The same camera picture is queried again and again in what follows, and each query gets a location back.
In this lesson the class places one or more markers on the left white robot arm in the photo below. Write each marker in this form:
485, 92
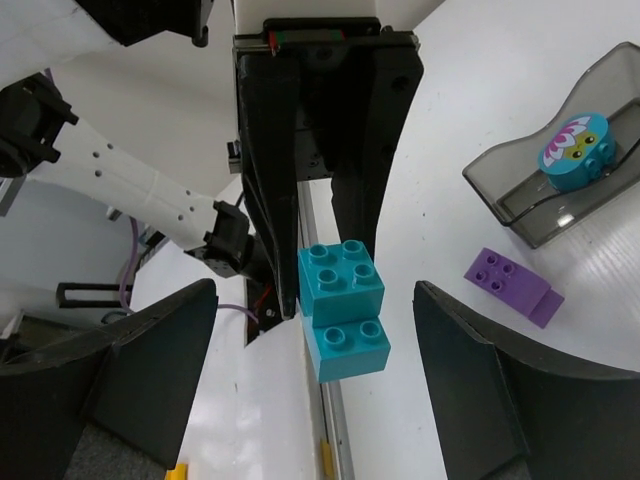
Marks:
44, 140

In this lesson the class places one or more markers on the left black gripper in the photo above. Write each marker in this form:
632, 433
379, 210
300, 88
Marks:
319, 98

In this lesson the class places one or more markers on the smoky grey plastic container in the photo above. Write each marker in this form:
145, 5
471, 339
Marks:
540, 185

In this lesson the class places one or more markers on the teal arch lego brick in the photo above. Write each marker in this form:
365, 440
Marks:
579, 152

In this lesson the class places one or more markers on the teal stepped lego brick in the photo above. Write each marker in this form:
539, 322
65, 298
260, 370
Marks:
341, 290

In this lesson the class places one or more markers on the purple arch lego brick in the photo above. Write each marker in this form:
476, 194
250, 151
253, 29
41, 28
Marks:
516, 286

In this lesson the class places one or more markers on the aluminium front rail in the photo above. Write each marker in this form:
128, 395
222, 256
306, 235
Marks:
336, 458

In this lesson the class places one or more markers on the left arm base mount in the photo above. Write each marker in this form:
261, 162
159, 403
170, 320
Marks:
262, 301

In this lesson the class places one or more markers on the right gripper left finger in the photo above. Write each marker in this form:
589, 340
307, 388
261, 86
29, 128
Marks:
112, 402

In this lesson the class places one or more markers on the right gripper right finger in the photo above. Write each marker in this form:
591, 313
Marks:
509, 407

